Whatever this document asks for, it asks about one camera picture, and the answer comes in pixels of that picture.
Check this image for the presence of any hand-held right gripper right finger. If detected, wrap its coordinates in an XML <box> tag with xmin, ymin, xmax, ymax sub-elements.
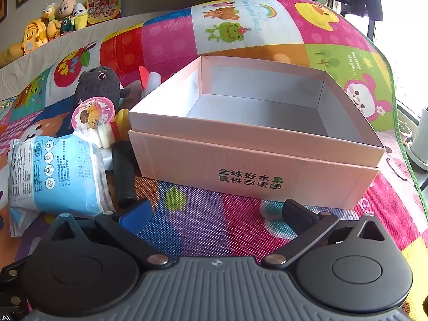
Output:
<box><xmin>261</xmin><ymin>199</ymin><xmax>386</xmax><ymax>270</ymax></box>

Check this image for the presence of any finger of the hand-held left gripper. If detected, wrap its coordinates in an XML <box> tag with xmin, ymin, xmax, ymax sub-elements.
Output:
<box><xmin>0</xmin><ymin>260</ymin><xmax>28</xmax><ymax>308</ymax></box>

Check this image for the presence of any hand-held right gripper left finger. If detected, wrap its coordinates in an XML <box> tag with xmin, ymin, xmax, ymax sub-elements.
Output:
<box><xmin>43</xmin><ymin>199</ymin><xmax>169</xmax><ymax>270</ymax></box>

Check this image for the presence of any pink cardboard box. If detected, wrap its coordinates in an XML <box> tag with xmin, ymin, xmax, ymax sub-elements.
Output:
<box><xmin>128</xmin><ymin>55</ymin><xmax>386</xmax><ymax>212</ymax></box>

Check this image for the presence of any blue white wipes packet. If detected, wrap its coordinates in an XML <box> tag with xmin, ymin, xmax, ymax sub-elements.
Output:
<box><xmin>8</xmin><ymin>133</ymin><xmax>116</xmax><ymax>238</ymax></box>

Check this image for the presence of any round pink toy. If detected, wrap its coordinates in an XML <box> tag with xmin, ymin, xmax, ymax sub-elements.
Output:
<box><xmin>71</xmin><ymin>96</ymin><xmax>116</xmax><ymax>130</ymax></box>

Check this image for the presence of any white toy with red fins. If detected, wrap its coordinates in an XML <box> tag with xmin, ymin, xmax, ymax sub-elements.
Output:
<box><xmin>139</xmin><ymin>66</ymin><xmax>163</xmax><ymax>99</ymax></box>

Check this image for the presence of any dark grey plush toy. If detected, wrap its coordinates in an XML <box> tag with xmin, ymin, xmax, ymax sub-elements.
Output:
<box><xmin>73</xmin><ymin>66</ymin><xmax>131</xmax><ymax>114</ymax></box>

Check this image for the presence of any colourful cartoon play mat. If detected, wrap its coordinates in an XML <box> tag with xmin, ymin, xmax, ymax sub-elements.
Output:
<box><xmin>0</xmin><ymin>0</ymin><xmax>428</xmax><ymax>315</ymax></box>

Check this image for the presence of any green potted plant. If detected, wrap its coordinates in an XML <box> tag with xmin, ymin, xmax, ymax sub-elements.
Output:
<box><xmin>398</xmin><ymin>120</ymin><xmax>413</xmax><ymax>148</ymax></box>

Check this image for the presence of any white pot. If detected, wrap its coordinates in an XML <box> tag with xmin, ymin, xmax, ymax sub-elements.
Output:
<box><xmin>411</xmin><ymin>107</ymin><xmax>428</xmax><ymax>166</ymax></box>

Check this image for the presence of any long yellow plush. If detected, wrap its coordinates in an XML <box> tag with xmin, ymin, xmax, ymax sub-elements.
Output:
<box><xmin>0</xmin><ymin>42</ymin><xmax>25</xmax><ymax>67</ymax></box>

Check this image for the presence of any yellow duck plush backpack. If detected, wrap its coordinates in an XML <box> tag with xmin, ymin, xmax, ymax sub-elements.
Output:
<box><xmin>22</xmin><ymin>18</ymin><xmax>49</xmax><ymax>54</ymax></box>

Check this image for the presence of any white yellow banana plush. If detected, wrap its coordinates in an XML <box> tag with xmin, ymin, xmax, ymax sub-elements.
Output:
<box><xmin>73</xmin><ymin>3</ymin><xmax>88</xmax><ymax>30</ymax></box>

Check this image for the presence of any small yellow duck plush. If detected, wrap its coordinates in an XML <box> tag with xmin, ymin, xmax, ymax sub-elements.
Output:
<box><xmin>42</xmin><ymin>3</ymin><xmax>62</xmax><ymax>41</ymax></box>

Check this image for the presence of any red toy package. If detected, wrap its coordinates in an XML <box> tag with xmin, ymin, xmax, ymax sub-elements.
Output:
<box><xmin>86</xmin><ymin>0</ymin><xmax>121</xmax><ymax>25</ymax></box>

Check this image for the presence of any big-headed doll plush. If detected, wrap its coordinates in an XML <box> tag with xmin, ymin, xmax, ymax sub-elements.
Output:
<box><xmin>58</xmin><ymin>0</ymin><xmax>78</xmax><ymax>36</ymax></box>

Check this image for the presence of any black cylindrical handle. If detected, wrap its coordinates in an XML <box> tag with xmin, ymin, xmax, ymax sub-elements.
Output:
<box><xmin>111</xmin><ymin>141</ymin><xmax>137</xmax><ymax>208</ymax></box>

